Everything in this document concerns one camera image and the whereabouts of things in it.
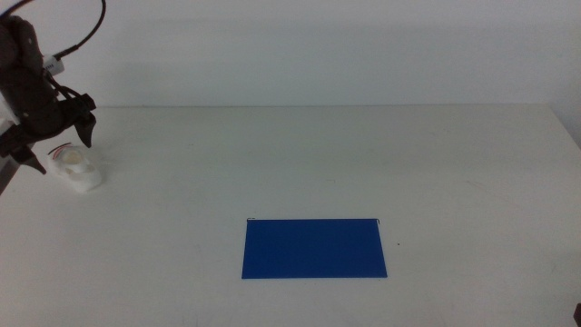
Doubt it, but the white cable label tag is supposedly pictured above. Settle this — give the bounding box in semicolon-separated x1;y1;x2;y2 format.
42;54;65;76

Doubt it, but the blue rectangular mat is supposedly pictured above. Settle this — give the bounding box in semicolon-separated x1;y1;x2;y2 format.
241;218;389;280

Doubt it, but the white shoe with red stripe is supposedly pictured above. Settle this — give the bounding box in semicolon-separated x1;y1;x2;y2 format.
47;142;103;194

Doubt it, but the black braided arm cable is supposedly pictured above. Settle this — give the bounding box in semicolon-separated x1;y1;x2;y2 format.
0;0;107;104

